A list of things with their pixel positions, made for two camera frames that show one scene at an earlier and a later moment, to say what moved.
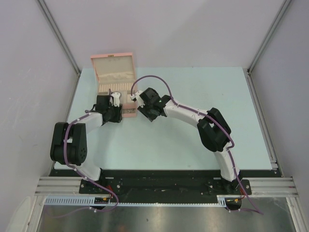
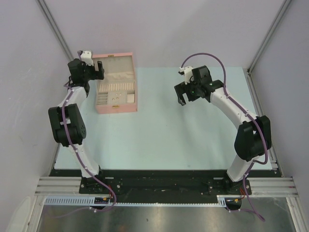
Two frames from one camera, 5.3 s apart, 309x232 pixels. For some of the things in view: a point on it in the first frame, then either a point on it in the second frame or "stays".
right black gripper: x=143 y=110 to x=181 y=88
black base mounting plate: x=161 y=183 stays
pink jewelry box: x=115 y=72 stays
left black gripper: x=118 y=117 to x=95 y=73
